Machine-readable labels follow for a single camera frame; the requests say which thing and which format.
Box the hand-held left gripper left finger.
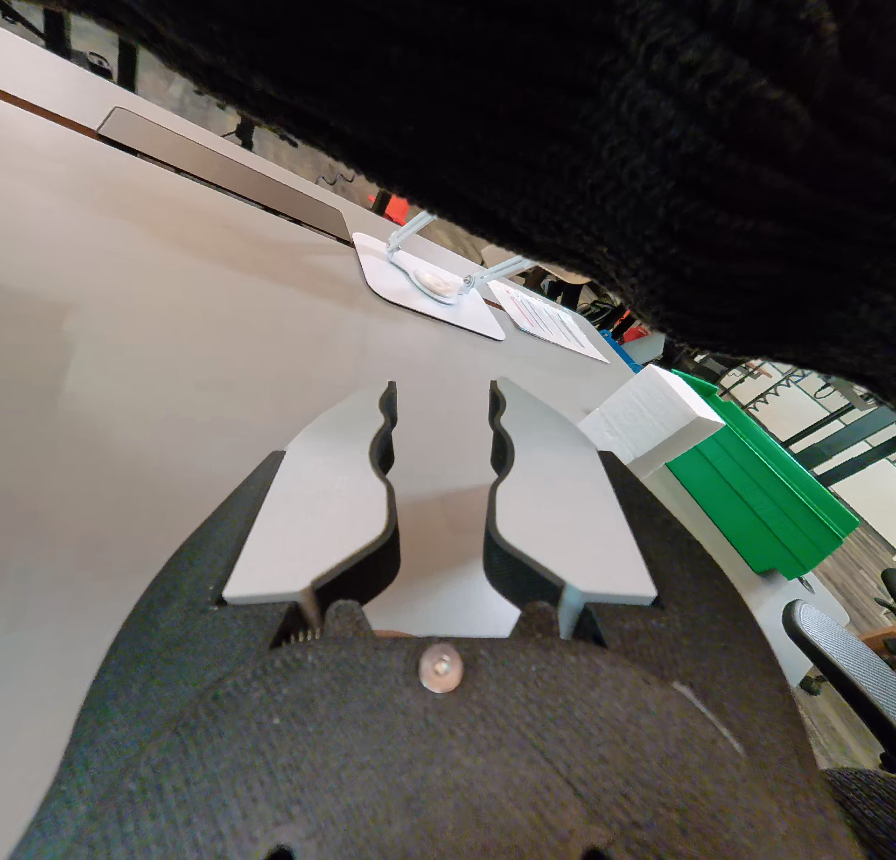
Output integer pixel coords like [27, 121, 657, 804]
[222, 380, 402, 633]

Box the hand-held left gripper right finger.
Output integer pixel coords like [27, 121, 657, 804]
[482, 377, 660, 639]

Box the white foam cube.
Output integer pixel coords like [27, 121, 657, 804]
[577, 364, 725, 479]

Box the green plastic bin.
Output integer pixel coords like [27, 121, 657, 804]
[665, 369, 861, 581]

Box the blue plastic bin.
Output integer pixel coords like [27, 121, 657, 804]
[598, 329, 644, 374]

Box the printed paper sheet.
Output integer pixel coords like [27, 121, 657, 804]
[486, 279, 610, 364]

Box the white desk lamp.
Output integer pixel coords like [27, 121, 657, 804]
[385, 210, 536, 307]

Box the grey mesh office chair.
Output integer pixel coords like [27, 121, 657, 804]
[783, 597, 896, 770]

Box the person's black knit sweater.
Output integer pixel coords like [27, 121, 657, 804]
[0, 0, 896, 409]

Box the white lamp base plate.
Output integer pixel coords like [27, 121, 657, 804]
[351, 232, 506, 342]

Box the desk cable hatch lid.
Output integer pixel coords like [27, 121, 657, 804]
[97, 107, 352, 243]

